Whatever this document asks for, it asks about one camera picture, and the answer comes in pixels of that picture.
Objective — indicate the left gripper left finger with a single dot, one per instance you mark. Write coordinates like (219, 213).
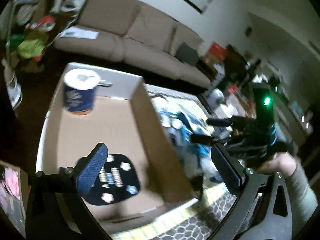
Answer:
(88, 168)

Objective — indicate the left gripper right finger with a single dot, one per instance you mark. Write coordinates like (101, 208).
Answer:
(230, 170)

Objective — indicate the black flower plush pouch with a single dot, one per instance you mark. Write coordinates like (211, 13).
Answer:
(116, 182)

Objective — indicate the blue white round canister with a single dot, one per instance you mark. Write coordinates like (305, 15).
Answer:
(79, 91)

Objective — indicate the grey sleeve forearm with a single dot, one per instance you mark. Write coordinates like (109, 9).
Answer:
(302, 198)

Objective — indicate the person right hand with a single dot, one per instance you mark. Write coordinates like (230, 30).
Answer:
(284, 163)

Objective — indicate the grey pebble pattern mat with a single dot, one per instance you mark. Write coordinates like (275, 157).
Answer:
(202, 225)

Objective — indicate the cardboard box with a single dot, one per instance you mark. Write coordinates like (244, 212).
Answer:
(124, 119)

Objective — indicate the yellow checked cloth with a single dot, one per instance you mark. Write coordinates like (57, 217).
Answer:
(162, 219)

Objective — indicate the dark green cushion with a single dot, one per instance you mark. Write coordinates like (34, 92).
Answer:
(187, 55)

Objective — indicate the paper sheet on sofa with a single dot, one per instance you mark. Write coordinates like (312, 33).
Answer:
(76, 32)

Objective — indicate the brown sofa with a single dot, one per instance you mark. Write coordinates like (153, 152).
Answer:
(136, 34)

